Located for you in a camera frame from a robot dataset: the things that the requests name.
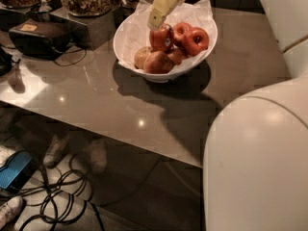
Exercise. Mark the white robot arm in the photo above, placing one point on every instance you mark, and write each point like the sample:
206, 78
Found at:
255, 165

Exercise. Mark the red apple top middle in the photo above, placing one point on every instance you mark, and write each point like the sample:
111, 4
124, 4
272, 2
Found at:
179, 30

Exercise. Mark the red apple right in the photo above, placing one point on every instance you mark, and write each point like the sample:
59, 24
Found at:
195, 41

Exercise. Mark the black VR headset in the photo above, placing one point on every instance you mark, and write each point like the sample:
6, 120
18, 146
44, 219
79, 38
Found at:
42, 40

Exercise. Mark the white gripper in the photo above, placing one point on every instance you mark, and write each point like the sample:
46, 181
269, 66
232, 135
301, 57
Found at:
164, 4

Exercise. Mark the red apple centre low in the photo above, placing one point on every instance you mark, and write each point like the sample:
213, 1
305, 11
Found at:
177, 55

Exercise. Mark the metal scoop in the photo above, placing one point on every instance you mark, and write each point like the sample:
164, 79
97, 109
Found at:
44, 7

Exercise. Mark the red apple front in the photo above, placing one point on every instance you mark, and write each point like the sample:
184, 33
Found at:
158, 63

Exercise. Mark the red apple with sticker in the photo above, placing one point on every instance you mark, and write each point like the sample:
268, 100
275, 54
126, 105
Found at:
162, 39

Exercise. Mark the yellowish apple left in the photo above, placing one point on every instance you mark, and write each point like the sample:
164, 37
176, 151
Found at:
141, 56

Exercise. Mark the blue foot pedal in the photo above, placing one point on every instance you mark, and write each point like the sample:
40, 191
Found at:
16, 171

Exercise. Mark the white shoe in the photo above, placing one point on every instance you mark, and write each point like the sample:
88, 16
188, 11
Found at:
9, 210

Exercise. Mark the white bowl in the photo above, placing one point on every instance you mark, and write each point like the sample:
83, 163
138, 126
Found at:
166, 76

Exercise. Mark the black object left edge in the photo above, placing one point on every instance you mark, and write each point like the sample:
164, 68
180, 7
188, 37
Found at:
5, 62

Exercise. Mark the white paper liner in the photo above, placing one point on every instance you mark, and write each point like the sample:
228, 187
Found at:
134, 32

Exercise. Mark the dark metal stand box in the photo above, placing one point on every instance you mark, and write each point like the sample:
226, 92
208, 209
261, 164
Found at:
90, 32

